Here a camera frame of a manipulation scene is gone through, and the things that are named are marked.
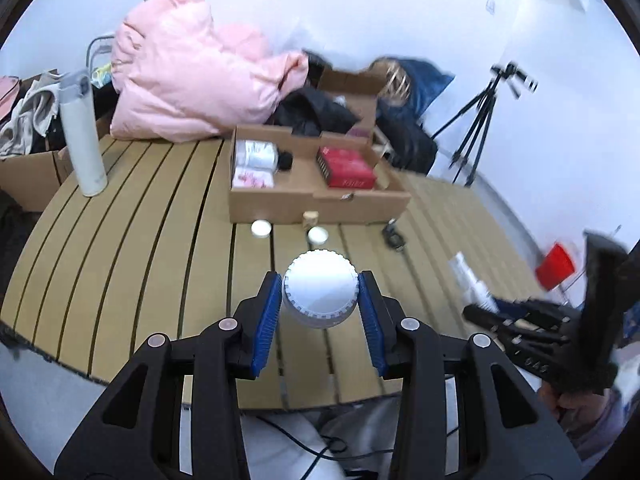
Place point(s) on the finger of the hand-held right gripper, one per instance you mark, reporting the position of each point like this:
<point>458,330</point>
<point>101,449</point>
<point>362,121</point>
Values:
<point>520,345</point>
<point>540,312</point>

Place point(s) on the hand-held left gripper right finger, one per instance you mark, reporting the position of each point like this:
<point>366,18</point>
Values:
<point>372,325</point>

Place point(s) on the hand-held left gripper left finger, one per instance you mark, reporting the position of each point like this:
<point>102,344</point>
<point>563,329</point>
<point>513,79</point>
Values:
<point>265,325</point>

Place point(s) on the white ribbed jar lid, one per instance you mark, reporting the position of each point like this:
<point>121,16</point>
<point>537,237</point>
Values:
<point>320,285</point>

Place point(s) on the clear plastic bottle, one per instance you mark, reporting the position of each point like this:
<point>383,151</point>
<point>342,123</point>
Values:
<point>467,275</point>

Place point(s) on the cardboard tray box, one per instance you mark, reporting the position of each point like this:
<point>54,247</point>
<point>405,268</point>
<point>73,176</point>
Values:
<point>300,200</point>

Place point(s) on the pink packet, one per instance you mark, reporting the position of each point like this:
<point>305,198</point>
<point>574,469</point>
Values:
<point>252,178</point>

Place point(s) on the red box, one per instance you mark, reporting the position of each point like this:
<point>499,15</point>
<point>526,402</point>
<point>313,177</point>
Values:
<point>345,166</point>

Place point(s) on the black round item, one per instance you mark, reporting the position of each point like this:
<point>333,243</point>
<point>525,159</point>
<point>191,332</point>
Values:
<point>285,161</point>

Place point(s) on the clear cotton swab box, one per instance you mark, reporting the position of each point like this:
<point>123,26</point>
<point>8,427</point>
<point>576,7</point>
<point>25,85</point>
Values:
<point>255,154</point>

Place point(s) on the person's right forearm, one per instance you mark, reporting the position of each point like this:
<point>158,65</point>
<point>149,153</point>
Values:
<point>607,427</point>

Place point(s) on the person's right hand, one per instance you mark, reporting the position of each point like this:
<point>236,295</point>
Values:
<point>557,402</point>

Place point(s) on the red cup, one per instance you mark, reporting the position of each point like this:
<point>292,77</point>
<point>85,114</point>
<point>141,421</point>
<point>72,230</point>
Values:
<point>555,265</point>

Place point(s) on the small white cap left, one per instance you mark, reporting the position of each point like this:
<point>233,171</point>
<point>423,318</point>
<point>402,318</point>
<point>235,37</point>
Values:
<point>261,228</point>

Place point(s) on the small white cap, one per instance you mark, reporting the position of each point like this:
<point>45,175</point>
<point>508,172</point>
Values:
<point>261,228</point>
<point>317,234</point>

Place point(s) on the small white cap right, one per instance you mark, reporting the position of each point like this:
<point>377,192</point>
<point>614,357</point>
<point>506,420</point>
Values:
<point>317,234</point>

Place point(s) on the small wooden stopper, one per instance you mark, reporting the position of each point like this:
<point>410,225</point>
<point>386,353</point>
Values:
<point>311,218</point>

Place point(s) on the black cloth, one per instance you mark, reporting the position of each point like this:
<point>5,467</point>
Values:
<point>310,110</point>

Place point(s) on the black tripod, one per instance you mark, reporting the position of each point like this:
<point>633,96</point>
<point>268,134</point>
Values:
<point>490,95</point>

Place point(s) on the open cardboard box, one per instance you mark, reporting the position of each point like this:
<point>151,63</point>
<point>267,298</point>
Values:
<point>350,92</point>

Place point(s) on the wicker ball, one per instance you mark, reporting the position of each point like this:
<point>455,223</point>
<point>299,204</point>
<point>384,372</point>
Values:
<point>395,80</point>

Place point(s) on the blue bag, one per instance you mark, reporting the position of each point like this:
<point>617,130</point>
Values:
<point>425,82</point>

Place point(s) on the white thermos bottle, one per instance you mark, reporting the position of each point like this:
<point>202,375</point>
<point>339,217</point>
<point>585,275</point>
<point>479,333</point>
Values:
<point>82,145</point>

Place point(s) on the pink puffy jacket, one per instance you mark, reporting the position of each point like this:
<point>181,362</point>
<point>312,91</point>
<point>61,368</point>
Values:
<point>190,70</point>

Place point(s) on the black handbag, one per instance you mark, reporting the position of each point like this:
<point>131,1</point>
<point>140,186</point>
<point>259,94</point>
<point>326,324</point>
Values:
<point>315,62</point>

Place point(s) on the large cardboard box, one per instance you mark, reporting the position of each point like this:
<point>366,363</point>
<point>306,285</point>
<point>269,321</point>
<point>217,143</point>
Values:
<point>30,180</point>

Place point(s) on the patterned cloth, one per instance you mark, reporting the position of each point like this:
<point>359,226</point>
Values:
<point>102,74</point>

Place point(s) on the beige clothing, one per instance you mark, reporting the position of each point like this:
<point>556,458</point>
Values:
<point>35,110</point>

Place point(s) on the pink bag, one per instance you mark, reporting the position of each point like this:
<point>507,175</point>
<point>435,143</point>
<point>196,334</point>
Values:
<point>7,95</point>

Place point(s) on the black camera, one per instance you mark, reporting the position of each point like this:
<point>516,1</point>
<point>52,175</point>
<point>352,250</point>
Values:
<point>515,76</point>

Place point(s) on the grey metal frame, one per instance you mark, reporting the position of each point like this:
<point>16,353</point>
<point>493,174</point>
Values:
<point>89,52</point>

